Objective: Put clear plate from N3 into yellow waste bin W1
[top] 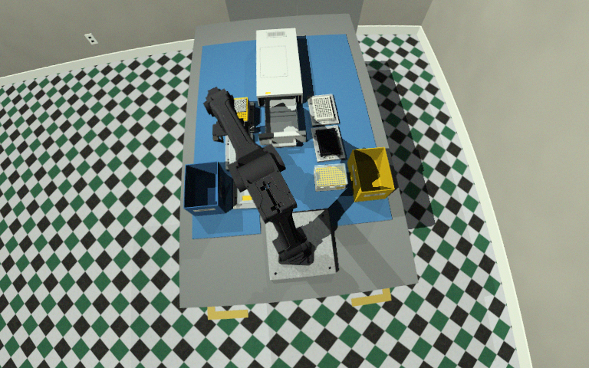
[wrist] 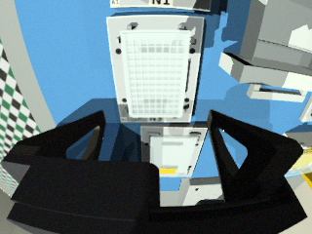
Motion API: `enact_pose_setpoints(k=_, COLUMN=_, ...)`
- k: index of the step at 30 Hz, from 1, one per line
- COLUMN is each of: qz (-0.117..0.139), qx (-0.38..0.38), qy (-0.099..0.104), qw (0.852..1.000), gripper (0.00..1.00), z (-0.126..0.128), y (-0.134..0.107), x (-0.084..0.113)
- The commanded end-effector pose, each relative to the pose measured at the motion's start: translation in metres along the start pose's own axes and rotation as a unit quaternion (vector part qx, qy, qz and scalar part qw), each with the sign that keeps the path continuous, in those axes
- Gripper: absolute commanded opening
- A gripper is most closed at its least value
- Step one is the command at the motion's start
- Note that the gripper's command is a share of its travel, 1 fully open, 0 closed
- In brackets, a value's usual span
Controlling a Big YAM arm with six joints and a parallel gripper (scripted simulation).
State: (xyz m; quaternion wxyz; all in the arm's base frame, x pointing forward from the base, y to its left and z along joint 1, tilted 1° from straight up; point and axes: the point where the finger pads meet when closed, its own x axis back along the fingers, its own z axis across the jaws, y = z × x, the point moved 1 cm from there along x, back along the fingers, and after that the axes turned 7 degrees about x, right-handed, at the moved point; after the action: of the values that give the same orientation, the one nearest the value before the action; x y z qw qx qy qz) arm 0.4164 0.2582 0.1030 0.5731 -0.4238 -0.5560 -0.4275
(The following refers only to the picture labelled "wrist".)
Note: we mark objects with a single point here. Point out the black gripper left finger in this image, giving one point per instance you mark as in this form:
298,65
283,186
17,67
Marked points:
54,142

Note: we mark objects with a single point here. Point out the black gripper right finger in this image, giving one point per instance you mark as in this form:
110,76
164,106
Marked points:
269,154

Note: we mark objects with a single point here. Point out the yellow bin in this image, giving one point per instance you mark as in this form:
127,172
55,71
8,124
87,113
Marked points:
308,178

